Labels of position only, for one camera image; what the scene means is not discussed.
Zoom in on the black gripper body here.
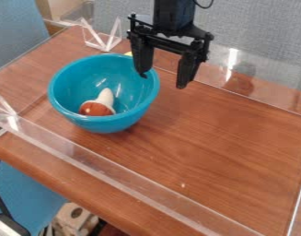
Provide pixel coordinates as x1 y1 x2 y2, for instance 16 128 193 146
128 14 215 61

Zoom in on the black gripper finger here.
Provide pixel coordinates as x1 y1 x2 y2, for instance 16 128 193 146
131 34 153 78
176 52 201 89

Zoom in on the brown capped toy mushroom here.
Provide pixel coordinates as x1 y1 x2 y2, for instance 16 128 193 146
79 88 116 116

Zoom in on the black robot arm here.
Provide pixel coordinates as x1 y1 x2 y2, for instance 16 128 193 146
127 0 215 89

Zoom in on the blue plastic bowl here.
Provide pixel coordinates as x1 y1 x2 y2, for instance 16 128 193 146
47 53 160 134

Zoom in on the clear acrylic front barrier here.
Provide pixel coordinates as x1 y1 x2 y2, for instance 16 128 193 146
0 95 263 236

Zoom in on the white block with hole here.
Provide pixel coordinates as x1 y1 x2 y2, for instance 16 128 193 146
53 202 100 236

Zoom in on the clear acrylic corner bracket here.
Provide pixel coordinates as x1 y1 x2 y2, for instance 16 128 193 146
80 18 121 53

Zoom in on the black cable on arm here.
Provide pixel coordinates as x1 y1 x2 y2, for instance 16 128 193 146
192 0 215 9

